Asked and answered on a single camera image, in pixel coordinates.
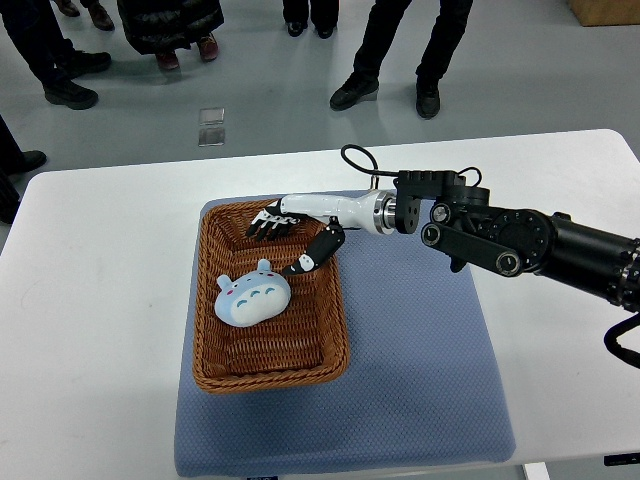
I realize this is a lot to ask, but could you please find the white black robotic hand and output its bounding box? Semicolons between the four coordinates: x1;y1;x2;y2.
246;190;396;276

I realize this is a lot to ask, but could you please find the blue plush toy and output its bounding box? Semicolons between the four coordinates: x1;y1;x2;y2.
214;259;291;328

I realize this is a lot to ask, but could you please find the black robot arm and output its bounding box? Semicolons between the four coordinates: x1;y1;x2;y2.
379;170;639;367

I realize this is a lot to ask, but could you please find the brown wicker basket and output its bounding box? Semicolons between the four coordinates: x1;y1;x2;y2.
192;200;350;394

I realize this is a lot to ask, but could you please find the person in black trousers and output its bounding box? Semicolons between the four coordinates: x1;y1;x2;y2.
329;0;474;120

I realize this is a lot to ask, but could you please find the blue quilted mat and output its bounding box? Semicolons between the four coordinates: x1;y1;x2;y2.
174;231;516;477

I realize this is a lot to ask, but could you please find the lower metal floor plate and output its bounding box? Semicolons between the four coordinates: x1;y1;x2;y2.
198;127;226;147

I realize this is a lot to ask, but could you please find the metal floor plate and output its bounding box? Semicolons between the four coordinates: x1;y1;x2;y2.
199;107;225;125
198;127;226;147

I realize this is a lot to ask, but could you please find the upper metal floor plate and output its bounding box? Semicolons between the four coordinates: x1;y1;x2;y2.
199;107;225;125

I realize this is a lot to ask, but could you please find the person in centre back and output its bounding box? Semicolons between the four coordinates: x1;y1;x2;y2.
282;0;339;39

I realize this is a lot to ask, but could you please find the person with maroon shoes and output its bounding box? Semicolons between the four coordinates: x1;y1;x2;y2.
117;0;224;71

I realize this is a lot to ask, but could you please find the cardboard box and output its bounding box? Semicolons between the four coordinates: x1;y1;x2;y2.
568;0;639;27

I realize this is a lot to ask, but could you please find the white table leg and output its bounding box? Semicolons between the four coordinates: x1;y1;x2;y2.
522;462;550;480

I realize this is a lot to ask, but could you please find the black table control panel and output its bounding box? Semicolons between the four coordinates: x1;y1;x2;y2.
603;452;640;467

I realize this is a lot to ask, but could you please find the person at left edge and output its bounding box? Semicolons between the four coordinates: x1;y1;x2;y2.
0;119;47;225

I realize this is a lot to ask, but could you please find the person at far left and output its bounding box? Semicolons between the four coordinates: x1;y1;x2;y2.
1;0;112;110

